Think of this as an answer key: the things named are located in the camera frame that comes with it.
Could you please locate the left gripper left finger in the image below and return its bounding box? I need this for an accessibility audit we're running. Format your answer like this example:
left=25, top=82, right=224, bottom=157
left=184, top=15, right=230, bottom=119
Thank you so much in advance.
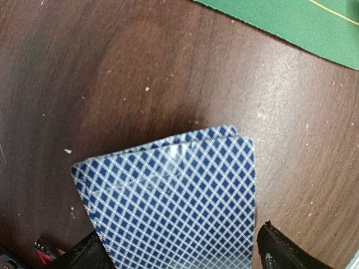
left=54, top=231, right=112, bottom=269

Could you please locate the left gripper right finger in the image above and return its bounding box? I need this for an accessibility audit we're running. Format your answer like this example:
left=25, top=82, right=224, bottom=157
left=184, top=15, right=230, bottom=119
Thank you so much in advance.
left=257, top=221, right=330, bottom=269

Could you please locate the red black triangle button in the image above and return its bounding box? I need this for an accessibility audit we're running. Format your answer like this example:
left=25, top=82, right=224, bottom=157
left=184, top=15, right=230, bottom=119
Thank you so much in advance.
left=33, top=238, right=65, bottom=265

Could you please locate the round green poker mat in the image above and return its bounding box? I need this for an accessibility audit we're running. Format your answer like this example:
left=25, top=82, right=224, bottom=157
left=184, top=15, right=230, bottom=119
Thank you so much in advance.
left=200, top=0, right=358, bottom=70

